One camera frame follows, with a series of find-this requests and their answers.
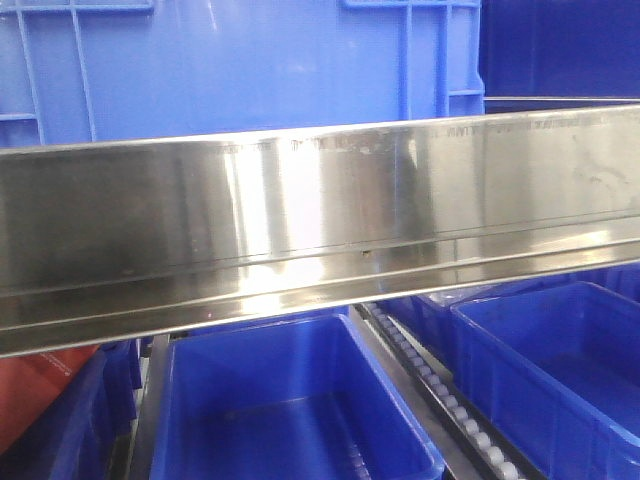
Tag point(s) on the white roller conveyor track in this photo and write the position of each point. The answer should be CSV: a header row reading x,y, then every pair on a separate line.
x,y
471,447

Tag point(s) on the dark blue upper right bin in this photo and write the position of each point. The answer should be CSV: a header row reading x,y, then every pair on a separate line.
x,y
538,55

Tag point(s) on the light blue upper crate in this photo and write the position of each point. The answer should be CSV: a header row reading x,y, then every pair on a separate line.
x,y
78,71

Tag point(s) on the red orange object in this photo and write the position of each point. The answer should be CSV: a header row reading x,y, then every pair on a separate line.
x,y
30,384

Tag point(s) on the stainless steel shelf rail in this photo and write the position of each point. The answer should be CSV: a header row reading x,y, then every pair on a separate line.
x,y
115,240

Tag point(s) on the steel divider rail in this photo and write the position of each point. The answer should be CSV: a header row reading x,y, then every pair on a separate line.
x,y
132,454

